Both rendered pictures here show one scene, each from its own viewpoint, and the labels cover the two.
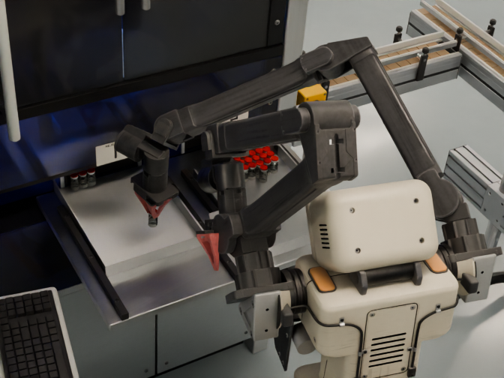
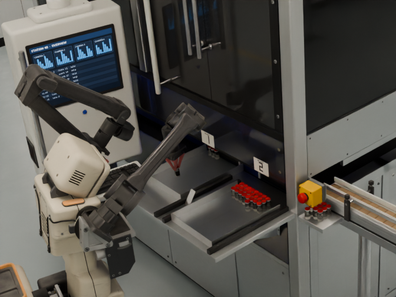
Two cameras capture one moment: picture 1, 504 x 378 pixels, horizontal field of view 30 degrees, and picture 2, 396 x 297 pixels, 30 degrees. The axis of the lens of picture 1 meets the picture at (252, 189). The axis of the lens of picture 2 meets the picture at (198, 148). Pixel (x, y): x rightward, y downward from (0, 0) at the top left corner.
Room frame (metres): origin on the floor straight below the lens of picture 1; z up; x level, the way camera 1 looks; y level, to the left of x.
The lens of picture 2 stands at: (1.63, -2.44, 2.54)
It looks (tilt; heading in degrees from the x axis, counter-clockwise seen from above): 29 degrees down; 88
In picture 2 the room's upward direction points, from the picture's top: 6 degrees counter-clockwise
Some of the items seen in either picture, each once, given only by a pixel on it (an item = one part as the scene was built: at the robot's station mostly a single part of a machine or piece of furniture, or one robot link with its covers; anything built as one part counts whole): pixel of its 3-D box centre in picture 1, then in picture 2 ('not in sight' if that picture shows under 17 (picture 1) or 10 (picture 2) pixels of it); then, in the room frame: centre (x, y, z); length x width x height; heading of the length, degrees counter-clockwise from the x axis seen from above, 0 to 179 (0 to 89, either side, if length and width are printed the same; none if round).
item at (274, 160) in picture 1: (247, 172); (246, 200); (1.91, 0.01, 0.90); 0.18 x 0.02 x 0.05; 122
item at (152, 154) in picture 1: (154, 157); (170, 132); (1.64, 0.22, 1.14); 0.07 x 0.06 x 0.07; 61
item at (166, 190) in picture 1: (154, 178); (171, 145); (1.64, 0.22, 1.08); 0.10 x 0.07 x 0.07; 46
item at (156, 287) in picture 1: (201, 217); (206, 197); (1.76, 0.12, 0.87); 0.70 x 0.48 x 0.02; 123
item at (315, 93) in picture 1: (308, 98); (312, 192); (2.14, -0.13, 1.00); 0.08 x 0.07 x 0.07; 33
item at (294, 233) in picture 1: (268, 199); (225, 212); (1.82, -0.04, 0.90); 0.34 x 0.26 x 0.04; 32
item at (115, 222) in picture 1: (127, 211); (194, 171); (1.73, 0.30, 0.90); 0.34 x 0.26 x 0.04; 33
